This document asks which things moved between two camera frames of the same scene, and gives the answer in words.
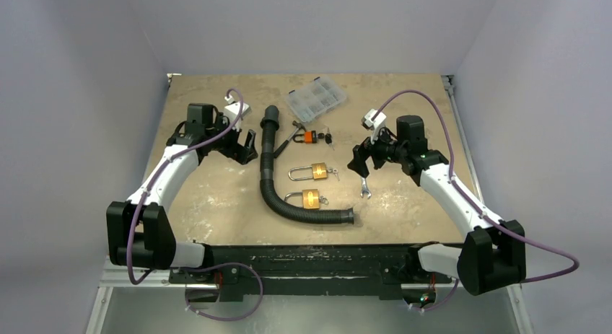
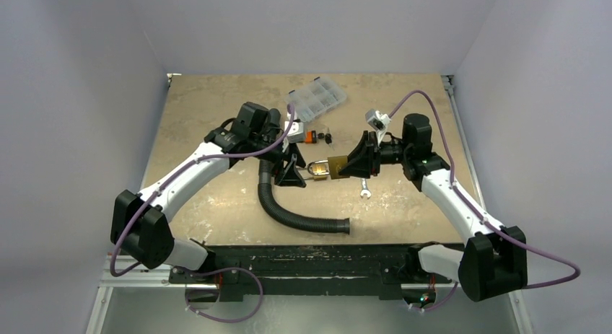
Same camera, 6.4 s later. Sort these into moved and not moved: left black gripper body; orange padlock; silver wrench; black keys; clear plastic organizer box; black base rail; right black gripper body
Moved: left black gripper body
Not moved: right black gripper body; orange padlock; black base rail; clear plastic organizer box; silver wrench; black keys
